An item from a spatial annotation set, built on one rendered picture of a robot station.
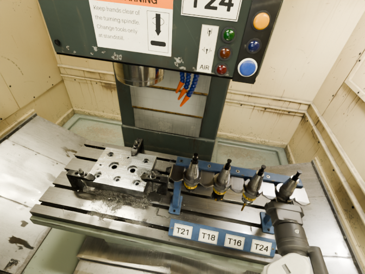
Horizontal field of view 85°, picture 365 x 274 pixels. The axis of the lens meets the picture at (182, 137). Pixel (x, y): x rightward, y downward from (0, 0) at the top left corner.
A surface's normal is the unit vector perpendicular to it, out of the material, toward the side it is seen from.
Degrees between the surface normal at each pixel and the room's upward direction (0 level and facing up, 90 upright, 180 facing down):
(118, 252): 7
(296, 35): 90
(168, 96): 90
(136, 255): 7
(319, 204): 24
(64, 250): 0
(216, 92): 90
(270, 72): 90
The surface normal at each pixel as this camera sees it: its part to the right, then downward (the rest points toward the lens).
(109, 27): -0.17, 0.64
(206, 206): 0.07, -0.75
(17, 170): 0.47, -0.62
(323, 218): -0.33, -0.75
